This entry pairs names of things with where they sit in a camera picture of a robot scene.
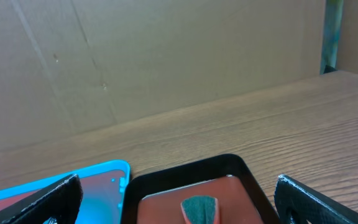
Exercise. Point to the red and black sponge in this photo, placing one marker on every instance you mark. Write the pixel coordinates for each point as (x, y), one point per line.
(201, 209)

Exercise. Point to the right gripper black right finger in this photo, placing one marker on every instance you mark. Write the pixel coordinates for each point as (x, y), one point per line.
(297, 203)

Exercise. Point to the teal plastic tray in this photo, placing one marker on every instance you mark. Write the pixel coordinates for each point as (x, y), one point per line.
(103, 191)

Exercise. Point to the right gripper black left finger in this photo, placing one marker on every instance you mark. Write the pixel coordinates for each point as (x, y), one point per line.
(59, 202)

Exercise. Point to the brown cardboard backdrop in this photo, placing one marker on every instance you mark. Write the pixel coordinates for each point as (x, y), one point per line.
(68, 67)

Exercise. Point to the black red-lined tray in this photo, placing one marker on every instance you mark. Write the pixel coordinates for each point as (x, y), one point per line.
(156, 197)

